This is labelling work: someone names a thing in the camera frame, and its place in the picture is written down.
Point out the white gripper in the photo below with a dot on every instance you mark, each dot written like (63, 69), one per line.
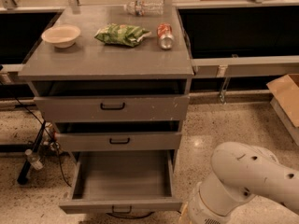
(203, 211)

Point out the grey bottom drawer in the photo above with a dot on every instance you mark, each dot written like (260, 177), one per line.
(122, 182)

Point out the grey drawer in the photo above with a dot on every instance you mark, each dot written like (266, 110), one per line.
(119, 108)
(118, 141)
(122, 182)

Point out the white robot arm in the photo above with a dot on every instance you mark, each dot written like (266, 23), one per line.
(239, 173)

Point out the grey middle drawer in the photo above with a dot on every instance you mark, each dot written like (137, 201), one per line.
(118, 141)

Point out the grey top drawer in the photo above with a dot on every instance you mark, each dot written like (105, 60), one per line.
(119, 108)

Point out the grey drawer cabinet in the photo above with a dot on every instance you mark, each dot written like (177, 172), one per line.
(92, 68)

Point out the cardboard box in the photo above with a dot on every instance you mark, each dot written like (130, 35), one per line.
(285, 102)

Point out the red soda can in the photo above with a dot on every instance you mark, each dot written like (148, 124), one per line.
(165, 36)

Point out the small bottle on floor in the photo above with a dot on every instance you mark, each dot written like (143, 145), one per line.
(34, 159)

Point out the green chip bag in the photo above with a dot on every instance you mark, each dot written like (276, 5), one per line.
(122, 34)

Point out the black stand leg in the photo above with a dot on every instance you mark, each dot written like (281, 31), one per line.
(22, 179)

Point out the clear plastic water bottle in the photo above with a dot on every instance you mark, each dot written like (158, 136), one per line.
(144, 8)

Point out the beige bowl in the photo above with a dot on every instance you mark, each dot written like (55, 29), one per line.
(62, 36)

